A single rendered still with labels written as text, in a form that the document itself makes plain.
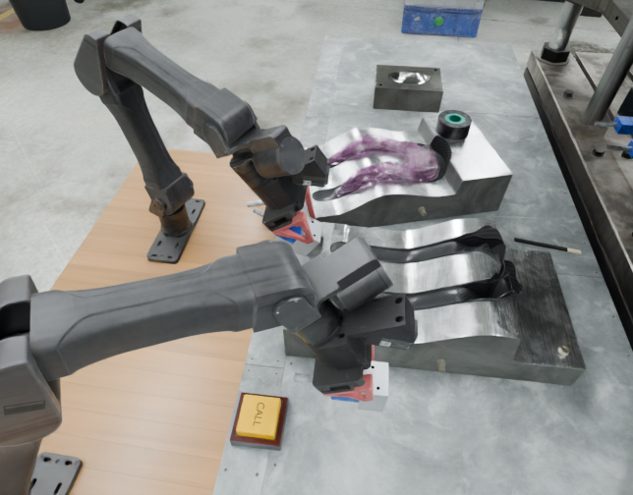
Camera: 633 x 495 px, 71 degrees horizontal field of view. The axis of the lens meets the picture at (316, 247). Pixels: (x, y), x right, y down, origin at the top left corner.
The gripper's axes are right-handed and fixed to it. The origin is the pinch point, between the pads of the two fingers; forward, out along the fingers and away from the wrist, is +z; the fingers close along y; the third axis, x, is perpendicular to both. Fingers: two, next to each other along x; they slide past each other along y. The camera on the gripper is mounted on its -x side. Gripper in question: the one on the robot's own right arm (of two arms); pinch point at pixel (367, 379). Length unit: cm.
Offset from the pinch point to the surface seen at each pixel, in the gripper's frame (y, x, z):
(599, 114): 97, -52, 41
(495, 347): 10.2, -15.8, 13.8
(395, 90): 96, -1, 10
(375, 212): 45.1, 3.5, 9.4
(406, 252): 30.5, -3.2, 9.1
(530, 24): 383, -74, 142
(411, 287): 21.8, -4.0, 9.0
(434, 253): 29.0, -8.6, 9.7
